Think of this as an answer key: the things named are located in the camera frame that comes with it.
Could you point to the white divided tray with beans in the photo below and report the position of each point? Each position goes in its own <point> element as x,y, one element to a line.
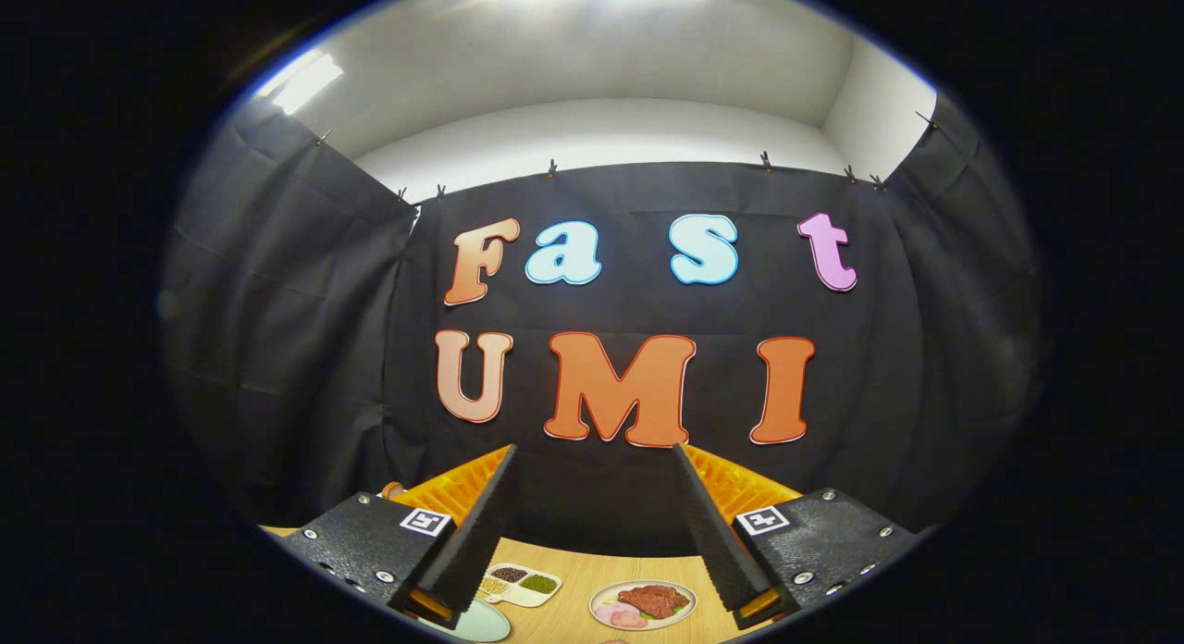
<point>532,600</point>

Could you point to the round beige dinner plate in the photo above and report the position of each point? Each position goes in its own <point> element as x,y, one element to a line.
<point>601,599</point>

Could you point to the row of black cloth clips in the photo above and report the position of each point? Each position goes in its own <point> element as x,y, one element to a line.
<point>551,169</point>

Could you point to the brown steak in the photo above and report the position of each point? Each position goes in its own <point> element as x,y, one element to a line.
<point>652,600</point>

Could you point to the toasted bread slice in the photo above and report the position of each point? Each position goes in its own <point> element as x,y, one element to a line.
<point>392,489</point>

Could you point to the small ceiling light panel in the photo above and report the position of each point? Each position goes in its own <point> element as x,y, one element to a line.
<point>305,81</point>

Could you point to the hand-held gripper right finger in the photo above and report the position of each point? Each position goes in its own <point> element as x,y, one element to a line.
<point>717,533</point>

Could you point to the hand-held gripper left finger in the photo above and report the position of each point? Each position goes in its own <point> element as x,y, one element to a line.
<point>481,542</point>

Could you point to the reddish pink ham slice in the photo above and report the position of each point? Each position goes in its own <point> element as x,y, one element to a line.
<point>631,621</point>

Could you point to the pale pink ham slice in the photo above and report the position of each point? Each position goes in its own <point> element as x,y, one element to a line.
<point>608,612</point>

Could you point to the light blue plate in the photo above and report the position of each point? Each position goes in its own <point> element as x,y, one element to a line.
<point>486,621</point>

